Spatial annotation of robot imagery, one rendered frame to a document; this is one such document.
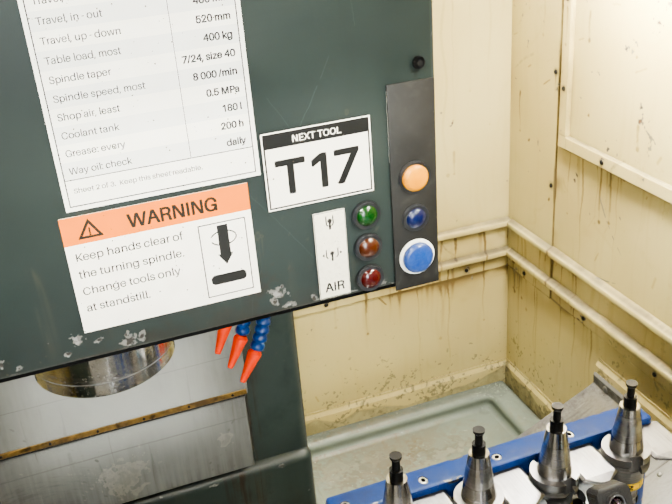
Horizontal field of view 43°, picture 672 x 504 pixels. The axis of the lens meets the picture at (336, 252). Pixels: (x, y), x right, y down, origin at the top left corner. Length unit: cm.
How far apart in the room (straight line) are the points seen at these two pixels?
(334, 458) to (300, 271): 146
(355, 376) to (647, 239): 83
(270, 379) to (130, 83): 105
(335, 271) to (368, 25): 22
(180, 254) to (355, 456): 152
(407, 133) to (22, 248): 34
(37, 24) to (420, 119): 32
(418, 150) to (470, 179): 130
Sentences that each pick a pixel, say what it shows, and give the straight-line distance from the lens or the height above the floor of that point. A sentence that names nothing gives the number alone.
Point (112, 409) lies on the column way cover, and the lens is 157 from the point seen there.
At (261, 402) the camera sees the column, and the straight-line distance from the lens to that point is 168.
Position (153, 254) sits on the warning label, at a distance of 74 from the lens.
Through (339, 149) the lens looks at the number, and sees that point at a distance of 74.
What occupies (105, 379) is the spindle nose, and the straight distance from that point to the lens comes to 93.
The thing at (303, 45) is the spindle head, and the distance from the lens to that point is 71.
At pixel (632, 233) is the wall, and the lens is 176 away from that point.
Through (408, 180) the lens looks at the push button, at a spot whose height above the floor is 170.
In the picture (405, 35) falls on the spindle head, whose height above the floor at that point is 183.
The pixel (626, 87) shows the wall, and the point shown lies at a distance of 169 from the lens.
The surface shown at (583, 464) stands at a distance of 121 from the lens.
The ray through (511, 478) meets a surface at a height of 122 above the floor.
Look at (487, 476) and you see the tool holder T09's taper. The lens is 110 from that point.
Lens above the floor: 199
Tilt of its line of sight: 26 degrees down
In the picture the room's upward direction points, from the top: 5 degrees counter-clockwise
